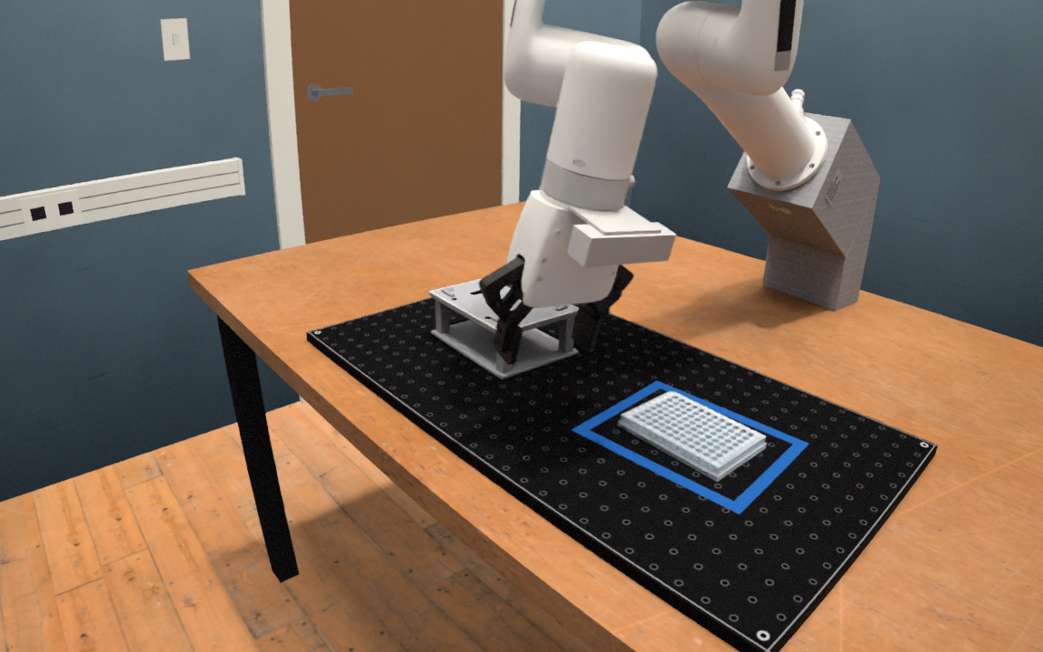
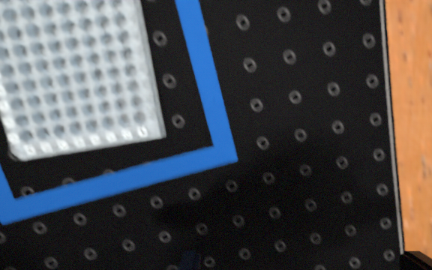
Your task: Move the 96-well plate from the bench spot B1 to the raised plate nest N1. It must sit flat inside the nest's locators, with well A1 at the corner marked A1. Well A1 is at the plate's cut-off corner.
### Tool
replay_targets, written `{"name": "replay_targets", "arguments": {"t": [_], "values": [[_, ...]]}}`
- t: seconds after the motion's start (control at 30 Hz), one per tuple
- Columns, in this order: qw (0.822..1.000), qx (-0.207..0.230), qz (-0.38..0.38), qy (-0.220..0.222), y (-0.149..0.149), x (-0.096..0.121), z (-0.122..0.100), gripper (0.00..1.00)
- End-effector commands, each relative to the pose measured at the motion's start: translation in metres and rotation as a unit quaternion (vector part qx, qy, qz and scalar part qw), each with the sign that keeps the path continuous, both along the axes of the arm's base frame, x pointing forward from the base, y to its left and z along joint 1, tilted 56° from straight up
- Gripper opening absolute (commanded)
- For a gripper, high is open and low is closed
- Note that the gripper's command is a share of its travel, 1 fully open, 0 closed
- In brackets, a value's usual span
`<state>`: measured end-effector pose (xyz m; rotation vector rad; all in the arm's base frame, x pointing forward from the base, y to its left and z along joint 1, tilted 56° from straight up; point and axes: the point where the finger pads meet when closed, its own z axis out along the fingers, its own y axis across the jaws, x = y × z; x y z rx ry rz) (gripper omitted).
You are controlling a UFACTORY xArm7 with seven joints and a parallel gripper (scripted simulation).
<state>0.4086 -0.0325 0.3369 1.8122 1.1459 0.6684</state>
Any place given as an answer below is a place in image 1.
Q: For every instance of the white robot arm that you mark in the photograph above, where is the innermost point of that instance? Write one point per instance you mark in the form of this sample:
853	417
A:
607	94

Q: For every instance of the blue rectangular tape outline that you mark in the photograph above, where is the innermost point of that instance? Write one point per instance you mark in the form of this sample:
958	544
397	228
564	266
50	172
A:
745	498

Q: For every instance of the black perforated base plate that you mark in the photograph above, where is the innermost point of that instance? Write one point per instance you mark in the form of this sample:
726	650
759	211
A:
751	579

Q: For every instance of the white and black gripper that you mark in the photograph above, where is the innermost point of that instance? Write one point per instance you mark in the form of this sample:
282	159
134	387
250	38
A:
542	273

